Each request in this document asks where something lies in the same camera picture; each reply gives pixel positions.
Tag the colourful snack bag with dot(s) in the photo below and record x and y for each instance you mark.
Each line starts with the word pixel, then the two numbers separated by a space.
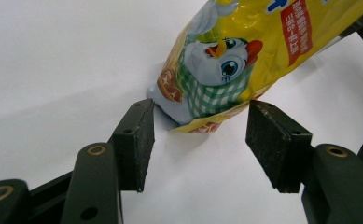
pixel 263 25

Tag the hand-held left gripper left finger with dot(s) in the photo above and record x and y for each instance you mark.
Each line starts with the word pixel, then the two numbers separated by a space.
pixel 135 149

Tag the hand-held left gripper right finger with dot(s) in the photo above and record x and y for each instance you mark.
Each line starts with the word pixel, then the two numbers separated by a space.
pixel 277 149

